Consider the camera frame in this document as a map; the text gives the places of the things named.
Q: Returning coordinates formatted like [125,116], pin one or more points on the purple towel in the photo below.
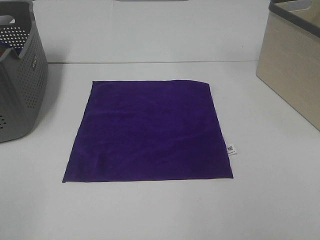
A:
[148,131]

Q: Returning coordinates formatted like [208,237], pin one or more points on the beige storage bin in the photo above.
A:
[289,60]

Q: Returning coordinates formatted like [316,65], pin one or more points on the grey perforated plastic basket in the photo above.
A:
[23,70]

